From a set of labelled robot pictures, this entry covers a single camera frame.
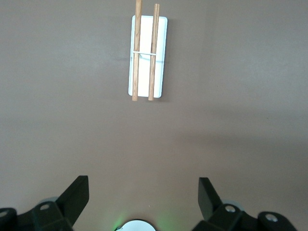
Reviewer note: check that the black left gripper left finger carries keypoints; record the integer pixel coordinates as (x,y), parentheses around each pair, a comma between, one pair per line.
(69,199)

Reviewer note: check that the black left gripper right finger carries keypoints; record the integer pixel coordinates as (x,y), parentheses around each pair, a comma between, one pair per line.
(209,202)

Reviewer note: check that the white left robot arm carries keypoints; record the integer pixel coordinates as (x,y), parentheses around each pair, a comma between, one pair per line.
(138,226)

